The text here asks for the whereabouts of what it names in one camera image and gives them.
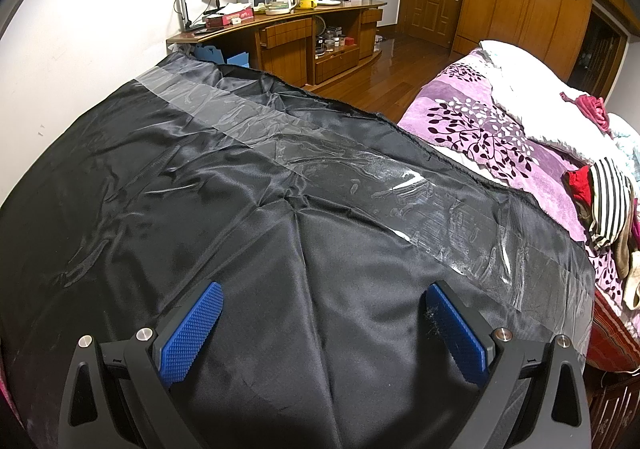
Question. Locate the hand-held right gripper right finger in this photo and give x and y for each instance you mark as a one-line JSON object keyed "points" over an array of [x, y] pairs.
{"points": [[460, 339]]}

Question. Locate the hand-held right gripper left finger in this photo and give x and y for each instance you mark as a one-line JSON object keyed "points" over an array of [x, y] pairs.
{"points": [[192, 329]]}

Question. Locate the pink fleece jacket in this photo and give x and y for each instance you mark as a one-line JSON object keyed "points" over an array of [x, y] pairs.
{"points": [[594, 111]]}

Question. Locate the black satin table cloth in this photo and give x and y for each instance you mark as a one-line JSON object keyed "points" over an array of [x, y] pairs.
{"points": [[300, 254]]}

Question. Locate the red striped bed skirt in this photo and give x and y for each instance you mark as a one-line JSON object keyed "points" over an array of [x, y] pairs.
{"points": [[612, 334]]}

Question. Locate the beige garment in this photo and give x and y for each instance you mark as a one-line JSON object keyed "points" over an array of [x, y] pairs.
{"points": [[631, 279]]}

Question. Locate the red garment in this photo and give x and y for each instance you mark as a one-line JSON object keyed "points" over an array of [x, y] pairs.
{"points": [[580, 186]]}

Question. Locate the black white striped garment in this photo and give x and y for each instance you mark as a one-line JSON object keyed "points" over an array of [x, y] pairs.
{"points": [[607, 199]]}

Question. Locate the purple floral blanket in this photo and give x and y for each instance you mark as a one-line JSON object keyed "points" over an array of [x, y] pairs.
{"points": [[475, 129]]}

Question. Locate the clear plastic tape strip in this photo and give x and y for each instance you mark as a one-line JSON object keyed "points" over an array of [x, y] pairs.
{"points": [[260, 124]]}

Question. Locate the white fluffy blanket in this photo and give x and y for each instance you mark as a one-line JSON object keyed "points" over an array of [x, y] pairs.
{"points": [[530, 99]]}

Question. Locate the light blue cloth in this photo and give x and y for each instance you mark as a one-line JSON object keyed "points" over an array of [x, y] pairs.
{"points": [[627, 144]]}

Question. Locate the blue folder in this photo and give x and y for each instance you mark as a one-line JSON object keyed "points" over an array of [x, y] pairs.
{"points": [[235, 58]]}

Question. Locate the wooden sideboard desk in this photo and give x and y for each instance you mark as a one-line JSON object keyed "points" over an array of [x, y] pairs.
{"points": [[285, 36]]}

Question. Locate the red flat box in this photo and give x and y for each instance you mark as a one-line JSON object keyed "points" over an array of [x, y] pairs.
{"points": [[230, 19]]}

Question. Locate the glass electric kettle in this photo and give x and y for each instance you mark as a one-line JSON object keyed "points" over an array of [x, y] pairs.
{"points": [[279, 1]]}

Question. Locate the wooden wardrobe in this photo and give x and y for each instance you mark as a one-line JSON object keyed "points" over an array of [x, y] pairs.
{"points": [[525, 4]]}

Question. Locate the yellow mug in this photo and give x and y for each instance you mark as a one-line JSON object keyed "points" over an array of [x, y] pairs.
{"points": [[307, 4]]}

